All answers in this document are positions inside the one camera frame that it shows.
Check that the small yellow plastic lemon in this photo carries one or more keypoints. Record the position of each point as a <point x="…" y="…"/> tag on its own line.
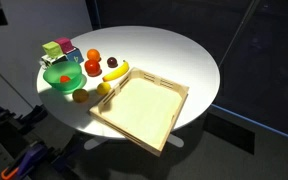
<point x="103" y="88"/>

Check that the yellow-green soft block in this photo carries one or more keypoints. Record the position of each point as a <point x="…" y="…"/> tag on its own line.
<point x="52" y="49"/>

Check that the orange plastic fruit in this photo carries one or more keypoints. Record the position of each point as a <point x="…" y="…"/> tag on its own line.
<point x="93" y="55"/>

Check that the large yellow-orange plastic fruit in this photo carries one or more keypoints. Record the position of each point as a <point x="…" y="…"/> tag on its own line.
<point x="80" y="95"/>

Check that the green translucent plastic bowl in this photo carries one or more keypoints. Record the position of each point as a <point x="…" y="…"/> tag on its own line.
<point x="59" y="68"/>

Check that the pink soft block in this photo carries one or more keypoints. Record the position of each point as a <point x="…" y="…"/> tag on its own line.
<point x="64" y="44"/>

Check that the light wooden tray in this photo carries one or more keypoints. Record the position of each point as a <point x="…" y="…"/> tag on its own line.
<point x="144" y="110"/>

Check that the yellow plastic banana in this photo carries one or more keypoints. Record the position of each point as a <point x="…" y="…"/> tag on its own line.
<point x="115" y="73"/>

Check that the dark red plastic plum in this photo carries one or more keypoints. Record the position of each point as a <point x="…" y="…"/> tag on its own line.
<point x="112" y="61"/>

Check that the red plastic tomato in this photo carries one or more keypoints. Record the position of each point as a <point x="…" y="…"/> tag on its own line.
<point x="92" y="67"/>

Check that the red plastic strawberry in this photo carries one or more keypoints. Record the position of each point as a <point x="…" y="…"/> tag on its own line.
<point x="65" y="79"/>

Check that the dark slanted pole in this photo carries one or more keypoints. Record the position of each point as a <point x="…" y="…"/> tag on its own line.
<point x="239" y="31"/>

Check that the blue enclosure floor rail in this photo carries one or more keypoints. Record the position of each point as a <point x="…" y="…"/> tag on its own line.
<point x="257" y="124"/>

